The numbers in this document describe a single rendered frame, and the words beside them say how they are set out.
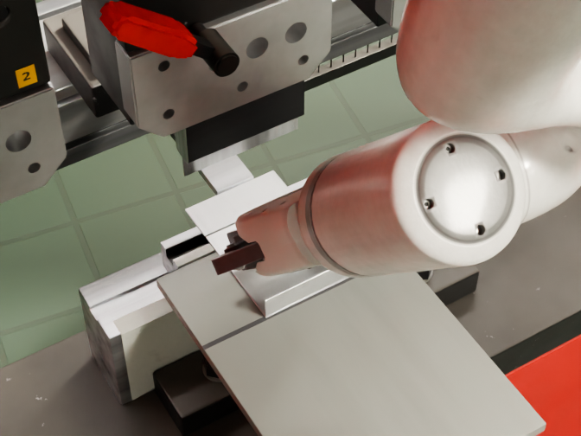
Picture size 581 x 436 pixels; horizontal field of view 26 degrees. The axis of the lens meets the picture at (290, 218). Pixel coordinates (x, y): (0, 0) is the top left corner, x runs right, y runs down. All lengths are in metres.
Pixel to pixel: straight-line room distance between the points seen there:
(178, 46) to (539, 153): 0.22
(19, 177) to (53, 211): 1.61
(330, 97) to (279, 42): 1.75
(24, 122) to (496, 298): 0.52
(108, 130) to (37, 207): 1.20
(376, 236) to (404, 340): 0.25
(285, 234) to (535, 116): 0.26
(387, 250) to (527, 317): 0.43
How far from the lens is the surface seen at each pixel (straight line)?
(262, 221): 0.86
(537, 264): 1.18
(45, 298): 2.29
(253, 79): 0.86
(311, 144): 2.50
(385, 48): 2.22
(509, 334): 1.13
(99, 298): 1.03
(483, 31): 0.56
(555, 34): 0.56
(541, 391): 1.24
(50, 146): 0.81
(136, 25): 0.73
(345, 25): 1.32
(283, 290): 0.98
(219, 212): 1.03
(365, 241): 0.74
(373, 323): 0.97
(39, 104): 0.78
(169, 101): 0.83
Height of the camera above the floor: 1.77
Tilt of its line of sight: 48 degrees down
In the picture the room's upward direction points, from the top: straight up
